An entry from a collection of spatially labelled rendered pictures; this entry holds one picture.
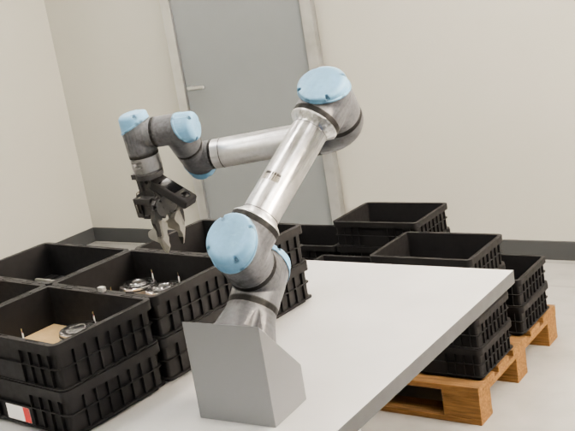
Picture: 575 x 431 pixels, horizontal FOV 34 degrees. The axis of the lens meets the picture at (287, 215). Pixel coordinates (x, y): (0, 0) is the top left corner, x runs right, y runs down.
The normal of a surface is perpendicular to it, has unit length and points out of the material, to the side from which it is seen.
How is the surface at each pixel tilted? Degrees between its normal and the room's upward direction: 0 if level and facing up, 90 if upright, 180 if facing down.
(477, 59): 90
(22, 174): 90
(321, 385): 0
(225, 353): 90
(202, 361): 90
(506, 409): 0
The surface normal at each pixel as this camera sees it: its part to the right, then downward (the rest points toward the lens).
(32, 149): 0.82, 0.01
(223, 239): -0.38, -0.39
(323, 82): -0.25, -0.61
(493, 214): -0.55, 0.29
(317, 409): -0.15, -0.96
